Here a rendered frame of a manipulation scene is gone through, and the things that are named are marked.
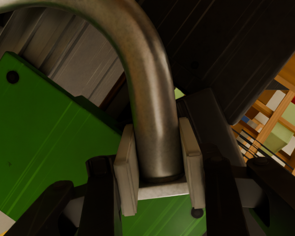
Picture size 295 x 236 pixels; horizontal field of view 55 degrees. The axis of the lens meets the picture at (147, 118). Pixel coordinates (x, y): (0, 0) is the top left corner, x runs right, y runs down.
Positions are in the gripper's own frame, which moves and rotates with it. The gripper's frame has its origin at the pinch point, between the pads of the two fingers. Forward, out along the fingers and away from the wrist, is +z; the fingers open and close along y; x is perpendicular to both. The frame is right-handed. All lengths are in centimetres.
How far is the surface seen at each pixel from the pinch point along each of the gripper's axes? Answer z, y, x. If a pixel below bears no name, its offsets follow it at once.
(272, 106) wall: 815, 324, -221
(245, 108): 9.4, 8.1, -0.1
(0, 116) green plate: 5.2, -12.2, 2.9
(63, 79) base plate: 46, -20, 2
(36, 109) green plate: 5.1, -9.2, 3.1
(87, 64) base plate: 51, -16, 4
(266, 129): 278, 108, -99
